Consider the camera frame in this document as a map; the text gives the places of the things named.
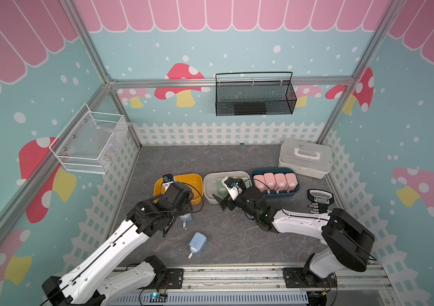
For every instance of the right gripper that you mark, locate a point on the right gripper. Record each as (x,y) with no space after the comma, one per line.
(229,202)

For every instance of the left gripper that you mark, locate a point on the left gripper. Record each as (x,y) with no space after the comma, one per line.
(187,207)

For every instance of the pink pencil sharpener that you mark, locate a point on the pink pencil sharpener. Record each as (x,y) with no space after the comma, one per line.
(292,182)
(270,181)
(259,183)
(281,182)

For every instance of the green pencil sharpener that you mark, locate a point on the green pencil sharpener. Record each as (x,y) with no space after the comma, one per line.
(222,190)
(247,182)

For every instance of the dark teal storage box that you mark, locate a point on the dark teal storage box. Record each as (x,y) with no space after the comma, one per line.
(282,194)

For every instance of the white plastic storage box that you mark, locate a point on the white plastic storage box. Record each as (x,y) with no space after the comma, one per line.
(210,186)

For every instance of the blue pencil sharpener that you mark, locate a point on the blue pencil sharpener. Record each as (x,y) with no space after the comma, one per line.
(185,219)
(197,244)

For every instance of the yellow plastic storage box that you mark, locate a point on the yellow plastic storage box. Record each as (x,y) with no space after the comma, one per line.
(192,180)

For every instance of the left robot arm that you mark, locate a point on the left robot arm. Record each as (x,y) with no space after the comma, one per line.
(91,283)

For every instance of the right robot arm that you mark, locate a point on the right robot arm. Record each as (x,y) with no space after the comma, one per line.
(348,243)

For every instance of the rack of metal bits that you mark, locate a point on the rack of metal bits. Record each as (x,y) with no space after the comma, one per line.
(320,200)

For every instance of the translucent plastic lidded case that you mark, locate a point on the translucent plastic lidded case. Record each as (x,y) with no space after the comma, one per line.
(306,158)

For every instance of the small green circuit board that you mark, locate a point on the small green circuit board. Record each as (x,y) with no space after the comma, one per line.
(156,296)

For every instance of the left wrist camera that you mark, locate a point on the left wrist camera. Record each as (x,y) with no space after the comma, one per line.
(167,180)

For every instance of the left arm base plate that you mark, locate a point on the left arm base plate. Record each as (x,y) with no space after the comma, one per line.
(168,279)

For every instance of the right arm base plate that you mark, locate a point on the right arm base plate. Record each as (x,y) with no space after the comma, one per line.
(302,278)

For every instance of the white wire mesh basket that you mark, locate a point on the white wire mesh basket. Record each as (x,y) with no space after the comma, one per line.
(90,142)

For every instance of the grey slotted cable duct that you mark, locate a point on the grey slotted cable duct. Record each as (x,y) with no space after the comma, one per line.
(217,298)

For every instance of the black wire mesh basket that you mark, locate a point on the black wire mesh basket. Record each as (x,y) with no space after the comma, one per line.
(254,93)

